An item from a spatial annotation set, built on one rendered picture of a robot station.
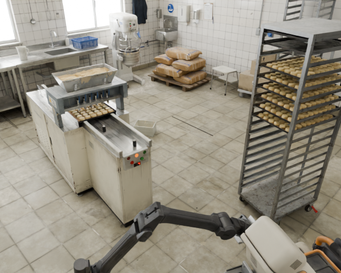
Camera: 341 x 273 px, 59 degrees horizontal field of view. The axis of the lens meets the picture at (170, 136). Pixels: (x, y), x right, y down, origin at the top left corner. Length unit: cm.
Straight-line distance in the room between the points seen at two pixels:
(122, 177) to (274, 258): 170
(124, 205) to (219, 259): 96
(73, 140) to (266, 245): 226
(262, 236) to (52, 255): 212
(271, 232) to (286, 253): 10
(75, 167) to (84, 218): 52
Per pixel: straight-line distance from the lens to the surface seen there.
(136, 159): 261
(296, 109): 246
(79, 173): 332
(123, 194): 278
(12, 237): 333
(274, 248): 127
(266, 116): 279
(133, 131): 280
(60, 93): 300
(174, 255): 285
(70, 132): 306
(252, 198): 325
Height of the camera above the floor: 222
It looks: 30 degrees down
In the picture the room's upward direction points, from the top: straight up
